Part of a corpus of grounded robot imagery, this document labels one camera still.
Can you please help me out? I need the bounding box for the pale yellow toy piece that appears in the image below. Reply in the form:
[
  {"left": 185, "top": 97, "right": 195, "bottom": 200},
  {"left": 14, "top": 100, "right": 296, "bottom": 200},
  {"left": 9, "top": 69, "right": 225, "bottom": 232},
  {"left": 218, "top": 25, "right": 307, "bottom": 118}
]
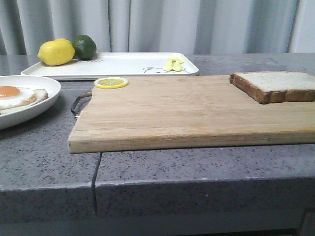
[{"left": 163, "top": 55, "right": 184, "bottom": 72}]

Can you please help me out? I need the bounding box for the green lime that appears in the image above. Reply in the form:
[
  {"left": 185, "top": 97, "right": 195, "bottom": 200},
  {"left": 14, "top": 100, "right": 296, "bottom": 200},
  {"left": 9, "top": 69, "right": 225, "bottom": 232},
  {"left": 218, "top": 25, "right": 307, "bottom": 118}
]
[{"left": 72, "top": 35, "right": 96, "bottom": 60}]

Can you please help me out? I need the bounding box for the fried egg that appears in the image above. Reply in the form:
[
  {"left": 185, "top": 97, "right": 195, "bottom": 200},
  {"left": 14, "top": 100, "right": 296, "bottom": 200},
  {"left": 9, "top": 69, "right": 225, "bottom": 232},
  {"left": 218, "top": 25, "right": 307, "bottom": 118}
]
[{"left": 0, "top": 86, "right": 36, "bottom": 110}]

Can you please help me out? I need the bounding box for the wooden cutting board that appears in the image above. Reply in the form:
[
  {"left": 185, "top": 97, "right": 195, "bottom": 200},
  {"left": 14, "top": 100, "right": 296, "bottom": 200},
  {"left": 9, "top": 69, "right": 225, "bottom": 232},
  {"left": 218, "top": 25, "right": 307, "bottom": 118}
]
[{"left": 68, "top": 75, "right": 315, "bottom": 153}]

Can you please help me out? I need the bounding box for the grey curtain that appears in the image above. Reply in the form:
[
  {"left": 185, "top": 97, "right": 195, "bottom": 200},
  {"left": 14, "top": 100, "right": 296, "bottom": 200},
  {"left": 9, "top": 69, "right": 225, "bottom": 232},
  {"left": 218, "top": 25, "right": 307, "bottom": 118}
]
[{"left": 0, "top": 0, "right": 315, "bottom": 55}]

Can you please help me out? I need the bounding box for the white rectangular tray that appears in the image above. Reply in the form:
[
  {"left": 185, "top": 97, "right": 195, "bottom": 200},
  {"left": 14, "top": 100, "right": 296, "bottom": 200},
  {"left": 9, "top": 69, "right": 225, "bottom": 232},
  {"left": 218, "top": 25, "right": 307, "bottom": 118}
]
[{"left": 21, "top": 52, "right": 199, "bottom": 81}]

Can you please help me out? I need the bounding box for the yellow lemon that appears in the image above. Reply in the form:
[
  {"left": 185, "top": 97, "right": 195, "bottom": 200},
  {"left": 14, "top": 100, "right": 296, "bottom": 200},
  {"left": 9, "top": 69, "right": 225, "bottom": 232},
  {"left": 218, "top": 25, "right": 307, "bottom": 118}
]
[{"left": 37, "top": 38, "right": 75, "bottom": 66}]

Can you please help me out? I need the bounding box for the lemon slice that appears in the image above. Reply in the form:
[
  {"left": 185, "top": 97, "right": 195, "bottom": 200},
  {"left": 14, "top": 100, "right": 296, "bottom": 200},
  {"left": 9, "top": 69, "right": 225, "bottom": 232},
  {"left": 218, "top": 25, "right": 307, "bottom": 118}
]
[{"left": 94, "top": 77, "right": 129, "bottom": 89}]

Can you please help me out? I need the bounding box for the white bread slice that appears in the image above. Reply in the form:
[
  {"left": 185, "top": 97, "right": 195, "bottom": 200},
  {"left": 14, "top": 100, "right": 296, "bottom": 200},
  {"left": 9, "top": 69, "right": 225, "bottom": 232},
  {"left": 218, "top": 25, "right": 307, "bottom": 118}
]
[{"left": 229, "top": 71, "right": 315, "bottom": 104}]

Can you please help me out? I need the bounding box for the metal cutting board handle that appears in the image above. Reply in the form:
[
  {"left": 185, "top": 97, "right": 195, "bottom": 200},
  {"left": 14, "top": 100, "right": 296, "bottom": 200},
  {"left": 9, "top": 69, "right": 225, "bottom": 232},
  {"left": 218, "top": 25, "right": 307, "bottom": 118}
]
[{"left": 70, "top": 88, "right": 93, "bottom": 119}]

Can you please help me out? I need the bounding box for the white round plate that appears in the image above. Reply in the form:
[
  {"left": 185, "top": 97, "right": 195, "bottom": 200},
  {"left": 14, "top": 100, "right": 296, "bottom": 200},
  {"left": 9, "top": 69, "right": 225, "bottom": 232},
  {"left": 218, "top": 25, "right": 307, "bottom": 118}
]
[{"left": 0, "top": 75, "right": 61, "bottom": 129}]

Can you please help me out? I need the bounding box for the bread slice under egg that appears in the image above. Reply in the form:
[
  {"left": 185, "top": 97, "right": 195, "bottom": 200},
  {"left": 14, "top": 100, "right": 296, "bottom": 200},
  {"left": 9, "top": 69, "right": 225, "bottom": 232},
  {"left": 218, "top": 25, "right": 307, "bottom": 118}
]
[{"left": 0, "top": 89, "right": 48, "bottom": 116}]

